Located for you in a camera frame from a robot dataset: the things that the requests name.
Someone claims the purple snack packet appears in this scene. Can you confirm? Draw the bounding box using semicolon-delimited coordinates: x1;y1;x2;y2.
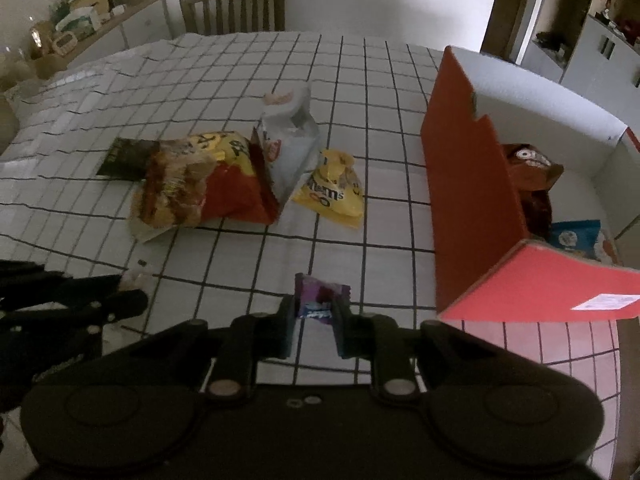
294;273;350;324

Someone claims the yellow M&Ms bag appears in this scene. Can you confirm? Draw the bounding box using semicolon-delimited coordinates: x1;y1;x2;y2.
293;148;364;229

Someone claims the red yellow chips bag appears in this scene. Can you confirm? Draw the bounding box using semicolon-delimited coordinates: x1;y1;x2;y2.
128;132;280;243

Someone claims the black sesame snack packet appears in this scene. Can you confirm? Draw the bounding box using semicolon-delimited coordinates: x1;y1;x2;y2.
96;138;160;181

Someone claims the silver white chips bag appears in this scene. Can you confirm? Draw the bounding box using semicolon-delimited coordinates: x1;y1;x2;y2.
254;81;320;208

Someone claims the brown Oreo snack bag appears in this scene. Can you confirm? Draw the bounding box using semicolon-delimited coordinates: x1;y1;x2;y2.
501;143;564;240

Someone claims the blue chips bag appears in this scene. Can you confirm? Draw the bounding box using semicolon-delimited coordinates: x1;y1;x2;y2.
547;219;602;261

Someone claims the red cardboard box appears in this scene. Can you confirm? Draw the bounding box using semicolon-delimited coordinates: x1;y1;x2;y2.
421;47;639;322

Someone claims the white checkered tablecloth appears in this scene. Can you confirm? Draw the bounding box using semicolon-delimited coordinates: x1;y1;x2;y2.
1;32;639;479

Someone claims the white digital clock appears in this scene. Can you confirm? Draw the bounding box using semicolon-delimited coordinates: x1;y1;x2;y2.
51;32;78;56

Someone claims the green white tissue box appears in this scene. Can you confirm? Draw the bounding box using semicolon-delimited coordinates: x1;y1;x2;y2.
54;6;102;35

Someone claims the wooden sideboard with drawers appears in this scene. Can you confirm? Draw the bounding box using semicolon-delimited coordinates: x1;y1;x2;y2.
35;0;172;79

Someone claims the brown wooden chair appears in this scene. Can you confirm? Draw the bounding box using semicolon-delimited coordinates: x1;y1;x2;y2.
179;0;285;36

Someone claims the white wall cabinet shelving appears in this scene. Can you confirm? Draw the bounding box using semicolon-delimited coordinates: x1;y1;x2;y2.
520;0;639;131

